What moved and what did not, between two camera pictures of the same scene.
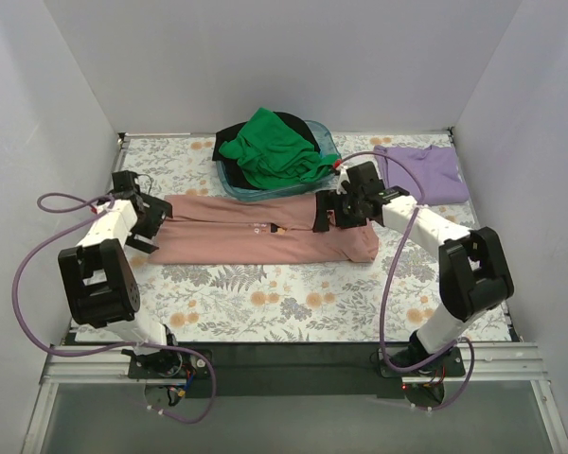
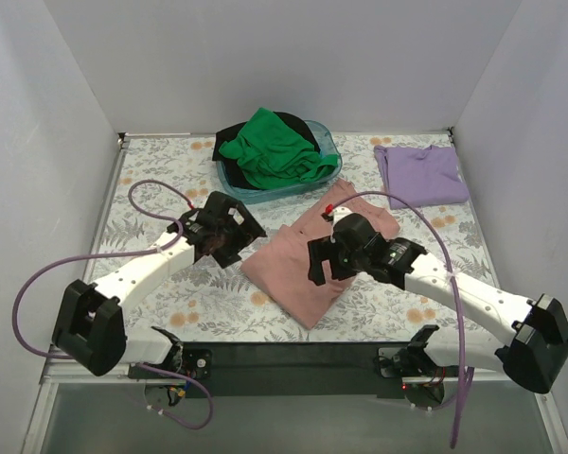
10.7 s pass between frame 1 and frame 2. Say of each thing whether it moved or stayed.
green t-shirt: stayed
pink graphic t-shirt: moved
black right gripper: moved
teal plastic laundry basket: stayed
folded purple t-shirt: stayed
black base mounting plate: stayed
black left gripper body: moved
